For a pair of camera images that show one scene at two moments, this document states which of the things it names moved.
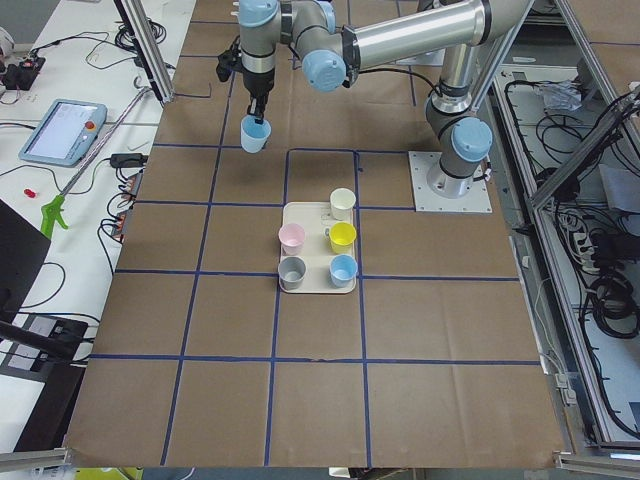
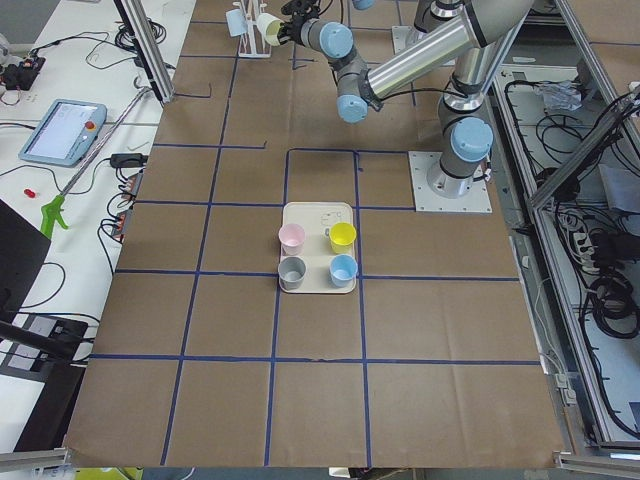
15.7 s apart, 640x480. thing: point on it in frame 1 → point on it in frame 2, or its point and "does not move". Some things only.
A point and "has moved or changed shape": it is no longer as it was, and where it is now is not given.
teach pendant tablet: [65, 133] does not move
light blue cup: [253, 135] → [237, 22]
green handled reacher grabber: [56, 209] does not move
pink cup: [291, 237] does not move
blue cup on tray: [342, 270] does not move
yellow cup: [341, 236] does not move
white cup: [342, 201] has moved or changed shape
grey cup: [291, 271] does not move
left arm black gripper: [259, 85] → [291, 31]
